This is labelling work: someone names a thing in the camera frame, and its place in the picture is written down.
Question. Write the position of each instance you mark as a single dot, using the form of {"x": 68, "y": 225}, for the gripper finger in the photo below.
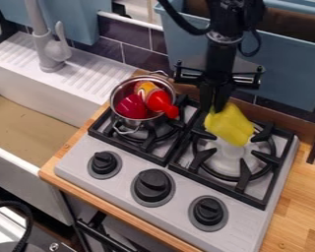
{"x": 206, "y": 96}
{"x": 223, "y": 95}

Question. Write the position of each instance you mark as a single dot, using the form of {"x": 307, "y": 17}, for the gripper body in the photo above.
{"x": 217, "y": 78}

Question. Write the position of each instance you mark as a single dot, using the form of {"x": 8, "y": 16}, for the yellow toy pepper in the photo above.
{"x": 229, "y": 124}

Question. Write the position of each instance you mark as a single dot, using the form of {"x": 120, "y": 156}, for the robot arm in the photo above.
{"x": 220, "y": 49}

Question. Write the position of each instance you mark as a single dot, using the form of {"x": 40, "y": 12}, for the toy stove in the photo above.
{"x": 164, "y": 183}

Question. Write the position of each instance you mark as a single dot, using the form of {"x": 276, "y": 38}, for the silver pot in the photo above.
{"x": 127, "y": 124}

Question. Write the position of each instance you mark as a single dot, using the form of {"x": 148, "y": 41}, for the tap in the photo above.
{"x": 48, "y": 49}

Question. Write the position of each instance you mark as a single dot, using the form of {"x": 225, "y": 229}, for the toy sink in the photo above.
{"x": 37, "y": 98}

